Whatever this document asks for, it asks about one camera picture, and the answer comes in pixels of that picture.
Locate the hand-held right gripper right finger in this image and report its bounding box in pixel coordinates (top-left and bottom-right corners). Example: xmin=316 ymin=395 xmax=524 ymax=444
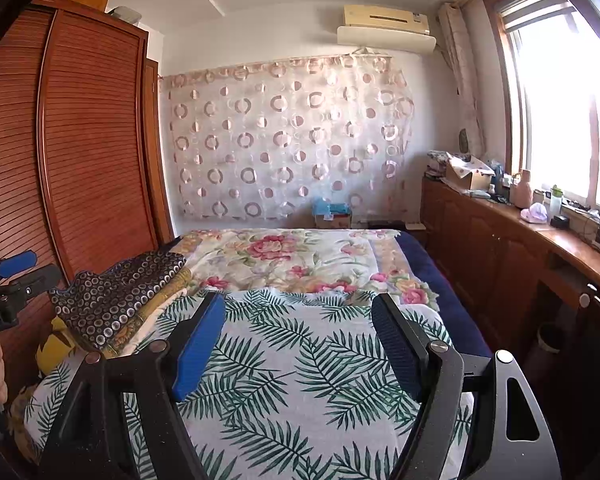
xmin=371 ymin=292 xmax=561 ymax=480

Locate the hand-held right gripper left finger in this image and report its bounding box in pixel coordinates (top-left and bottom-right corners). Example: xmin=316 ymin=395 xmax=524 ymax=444
xmin=40 ymin=292 xmax=227 ymax=480

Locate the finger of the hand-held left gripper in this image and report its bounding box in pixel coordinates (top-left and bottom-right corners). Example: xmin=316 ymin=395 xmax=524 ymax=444
xmin=0 ymin=251 xmax=37 ymax=281
xmin=10 ymin=265 xmax=62 ymax=297

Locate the navy circle-patterned blouse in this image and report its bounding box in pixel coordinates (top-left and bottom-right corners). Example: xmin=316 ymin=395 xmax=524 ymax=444
xmin=49 ymin=251 xmax=187 ymax=351

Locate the yellow patterned pillow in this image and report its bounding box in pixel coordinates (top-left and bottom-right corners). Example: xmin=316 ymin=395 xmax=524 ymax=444
xmin=35 ymin=267 xmax=193 ymax=376

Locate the navy plush blanket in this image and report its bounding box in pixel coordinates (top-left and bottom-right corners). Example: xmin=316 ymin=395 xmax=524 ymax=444
xmin=395 ymin=232 xmax=493 ymax=361

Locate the long wooden cabinet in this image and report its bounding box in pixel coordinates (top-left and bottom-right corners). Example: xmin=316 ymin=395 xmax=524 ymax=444
xmin=420 ymin=175 xmax=600 ymax=401

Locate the cardboard box with blue tissue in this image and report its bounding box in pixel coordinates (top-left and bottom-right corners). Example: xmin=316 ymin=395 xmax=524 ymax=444
xmin=314 ymin=197 xmax=352 ymax=230

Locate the wooden slatted wardrobe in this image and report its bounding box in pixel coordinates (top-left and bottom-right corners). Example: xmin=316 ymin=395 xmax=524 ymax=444
xmin=0 ymin=0 xmax=176 ymax=401

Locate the round waste bin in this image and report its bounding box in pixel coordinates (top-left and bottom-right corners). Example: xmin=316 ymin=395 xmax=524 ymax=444
xmin=535 ymin=322 xmax=563 ymax=356

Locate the open cardboard box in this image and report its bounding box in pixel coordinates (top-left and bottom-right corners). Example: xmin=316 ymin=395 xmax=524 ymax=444
xmin=445 ymin=155 xmax=496 ymax=191

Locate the small patterned box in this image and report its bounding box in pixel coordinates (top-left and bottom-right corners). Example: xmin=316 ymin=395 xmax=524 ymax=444
xmin=426 ymin=150 xmax=451 ymax=178

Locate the pink plastic bag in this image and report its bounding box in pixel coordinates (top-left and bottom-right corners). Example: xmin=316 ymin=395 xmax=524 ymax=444
xmin=521 ymin=202 xmax=550 ymax=224

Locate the pink bottle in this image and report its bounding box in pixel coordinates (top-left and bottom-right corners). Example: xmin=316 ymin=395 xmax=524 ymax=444
xmin=510 ymin=169 xmax=533 ymax=208

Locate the pink circle-patterned sheer cloth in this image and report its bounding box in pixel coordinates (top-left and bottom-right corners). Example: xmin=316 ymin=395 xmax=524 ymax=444
xmin=160 ymin=55 xmax=415 ymax=221

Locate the grey box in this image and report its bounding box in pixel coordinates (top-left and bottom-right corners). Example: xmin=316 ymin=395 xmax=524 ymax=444
xmin=111 ymin=6 xmax=142 ymax=25

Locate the gathered beige window curtain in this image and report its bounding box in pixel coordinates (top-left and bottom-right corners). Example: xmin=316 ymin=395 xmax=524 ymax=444
xmin=437 ymin=2 xmax=486 ymax=158

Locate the wooden framed window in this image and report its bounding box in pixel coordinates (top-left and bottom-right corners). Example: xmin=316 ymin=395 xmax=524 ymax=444
xmin=482 ymin=0 xmax=600 ymax=221

